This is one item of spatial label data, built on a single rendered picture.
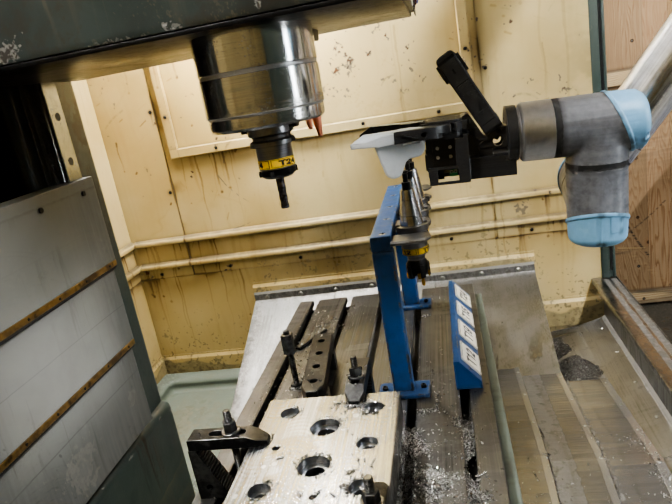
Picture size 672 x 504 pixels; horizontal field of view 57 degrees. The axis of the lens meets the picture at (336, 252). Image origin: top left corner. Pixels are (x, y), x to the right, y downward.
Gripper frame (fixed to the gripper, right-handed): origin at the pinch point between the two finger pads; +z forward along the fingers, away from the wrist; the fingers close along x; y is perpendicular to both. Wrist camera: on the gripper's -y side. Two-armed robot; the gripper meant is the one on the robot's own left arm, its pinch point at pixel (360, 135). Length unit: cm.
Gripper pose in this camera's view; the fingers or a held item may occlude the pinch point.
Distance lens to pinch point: 83.5
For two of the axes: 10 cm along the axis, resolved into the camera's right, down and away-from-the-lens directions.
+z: -9.8, 0.9, 1.8
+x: 1.5, -3.0, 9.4
